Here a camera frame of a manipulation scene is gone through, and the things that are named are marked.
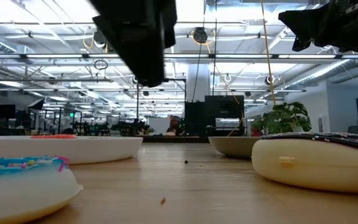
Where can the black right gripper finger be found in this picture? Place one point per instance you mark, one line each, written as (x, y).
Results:
(303, 43)
(309, 21)

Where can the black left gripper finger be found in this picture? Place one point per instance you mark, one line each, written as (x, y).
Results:
(169, 21)
(135, 37)

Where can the large chocolate sprinkled donut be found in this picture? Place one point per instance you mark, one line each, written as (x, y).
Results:
(315, 165)

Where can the small blue sprinkled donut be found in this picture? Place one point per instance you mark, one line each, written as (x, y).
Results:
(20, 189)

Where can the green potted plant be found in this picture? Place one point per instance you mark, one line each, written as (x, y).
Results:
(284, 118)

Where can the person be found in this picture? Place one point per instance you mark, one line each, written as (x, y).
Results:
(174, 124)

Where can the black cabinet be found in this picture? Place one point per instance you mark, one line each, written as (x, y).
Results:
(222, 107)

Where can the grey round plate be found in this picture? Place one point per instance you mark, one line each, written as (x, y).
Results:
(232, 147)

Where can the white round plate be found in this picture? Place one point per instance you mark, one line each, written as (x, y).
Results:
(73, 149)

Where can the black aluminium frame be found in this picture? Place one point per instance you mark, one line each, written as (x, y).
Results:
(176, 139)

